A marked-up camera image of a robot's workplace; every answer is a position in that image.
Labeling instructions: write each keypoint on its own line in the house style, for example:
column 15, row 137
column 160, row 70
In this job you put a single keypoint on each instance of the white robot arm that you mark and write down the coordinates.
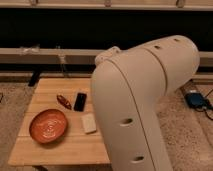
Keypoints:
column 125, row 88

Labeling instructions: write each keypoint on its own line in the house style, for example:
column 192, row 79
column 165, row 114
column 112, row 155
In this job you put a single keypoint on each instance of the white sponge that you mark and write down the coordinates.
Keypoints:
column 89, row 124

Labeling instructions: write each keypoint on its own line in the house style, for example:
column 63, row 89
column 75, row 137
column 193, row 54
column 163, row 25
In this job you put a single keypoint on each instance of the black smartphone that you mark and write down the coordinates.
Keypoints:
column 80, row 102

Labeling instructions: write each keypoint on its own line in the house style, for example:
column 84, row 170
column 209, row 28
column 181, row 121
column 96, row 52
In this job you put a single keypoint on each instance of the brown red small object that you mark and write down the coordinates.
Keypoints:
column 64, row 102

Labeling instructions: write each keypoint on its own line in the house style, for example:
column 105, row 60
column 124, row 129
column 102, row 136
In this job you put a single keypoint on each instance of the wooden table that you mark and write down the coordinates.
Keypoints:
column 75, row 147

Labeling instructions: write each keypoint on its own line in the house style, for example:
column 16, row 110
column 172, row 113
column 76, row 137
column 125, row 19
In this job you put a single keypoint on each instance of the black table leg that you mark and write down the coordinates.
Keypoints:
column 35, row 77

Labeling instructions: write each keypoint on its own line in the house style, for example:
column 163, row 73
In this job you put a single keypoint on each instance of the clear plastic bag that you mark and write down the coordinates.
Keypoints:
column 29, row 50

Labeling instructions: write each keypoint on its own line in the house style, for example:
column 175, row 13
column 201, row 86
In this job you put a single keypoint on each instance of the blue power box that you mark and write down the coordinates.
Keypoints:
column 195, row 100

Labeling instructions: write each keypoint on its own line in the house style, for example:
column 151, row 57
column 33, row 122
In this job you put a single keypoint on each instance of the long metal rail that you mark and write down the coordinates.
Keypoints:
column 49, row 56

